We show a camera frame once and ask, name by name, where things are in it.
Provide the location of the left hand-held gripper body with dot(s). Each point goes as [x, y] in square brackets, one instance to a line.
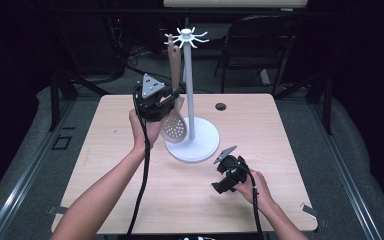
[151, 100]

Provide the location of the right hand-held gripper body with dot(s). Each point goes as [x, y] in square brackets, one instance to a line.
[233, 170]

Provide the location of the beige skimmer spoon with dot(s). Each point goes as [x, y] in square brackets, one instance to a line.
[175, 128]

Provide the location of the white utensil stand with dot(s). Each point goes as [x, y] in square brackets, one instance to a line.
[201, 140]

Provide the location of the person's right hand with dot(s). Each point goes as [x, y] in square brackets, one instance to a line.
[256, 191]

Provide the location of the person's left hand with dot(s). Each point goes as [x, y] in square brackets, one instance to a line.
[146, 133]

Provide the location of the black table grommet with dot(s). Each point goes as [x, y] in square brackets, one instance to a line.
[220, 106]

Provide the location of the white object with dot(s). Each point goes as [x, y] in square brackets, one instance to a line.
[198, 238]

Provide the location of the grey tape piece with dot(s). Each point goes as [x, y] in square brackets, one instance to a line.
[309, 210]
[57, 210]

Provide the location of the black folding chair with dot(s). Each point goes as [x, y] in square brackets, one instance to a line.
[256, 56]

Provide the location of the black metal frame leg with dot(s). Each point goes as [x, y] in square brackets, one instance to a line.
[327, 106]
[55, 100]

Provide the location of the aluminium rail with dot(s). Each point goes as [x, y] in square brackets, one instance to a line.
[346, 173]
[23, 186]

